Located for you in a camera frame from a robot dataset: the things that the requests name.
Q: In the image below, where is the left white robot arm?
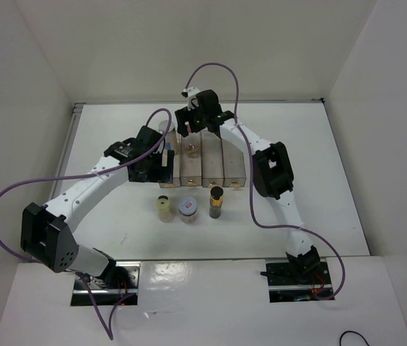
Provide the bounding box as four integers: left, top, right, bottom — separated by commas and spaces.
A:
20, 126, 174, 288

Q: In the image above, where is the white-lid red-label spice jar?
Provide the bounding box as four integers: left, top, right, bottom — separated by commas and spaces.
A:
178, 197, 198, 223

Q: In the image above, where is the black-cap gold-band pepper bottle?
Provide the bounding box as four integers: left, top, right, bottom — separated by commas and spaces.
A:
209, 185, 224, 218

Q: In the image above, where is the tall silver-lid blue-label spice jar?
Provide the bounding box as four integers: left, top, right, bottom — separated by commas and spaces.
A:
158, 120, 180, 156

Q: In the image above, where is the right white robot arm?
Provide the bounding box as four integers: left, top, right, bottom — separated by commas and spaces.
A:
175, 86, 320, 283

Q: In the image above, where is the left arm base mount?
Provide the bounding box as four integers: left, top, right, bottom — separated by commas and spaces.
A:
70, 261, 141, 306

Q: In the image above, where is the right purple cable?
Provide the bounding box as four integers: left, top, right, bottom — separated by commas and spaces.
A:
186, 63, 346, 301

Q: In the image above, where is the pink-lid spice jar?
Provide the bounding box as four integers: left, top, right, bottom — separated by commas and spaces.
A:
184, 143, 201, 159

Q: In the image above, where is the yellow-lid spice jar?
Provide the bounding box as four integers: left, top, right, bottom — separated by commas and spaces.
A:
156, 195, 175, 223

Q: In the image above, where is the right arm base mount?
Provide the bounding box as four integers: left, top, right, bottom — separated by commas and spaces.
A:
260, 260, 333, 303

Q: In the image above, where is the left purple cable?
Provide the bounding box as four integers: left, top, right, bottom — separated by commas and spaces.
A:
0, 107, 172, 342

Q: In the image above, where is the black cable on floor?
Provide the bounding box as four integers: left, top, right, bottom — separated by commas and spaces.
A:
339, 330, 370, 346

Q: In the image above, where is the clear bin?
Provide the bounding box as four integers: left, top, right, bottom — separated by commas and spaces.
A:
180, 133, 202, 187
201, 130, 224, 187
159, 149, 180, 188
222, 140, 246, 188

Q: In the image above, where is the purple cable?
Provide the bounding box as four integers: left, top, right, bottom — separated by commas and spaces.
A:
0, 107, 172, 342
186, 63, 346, 301

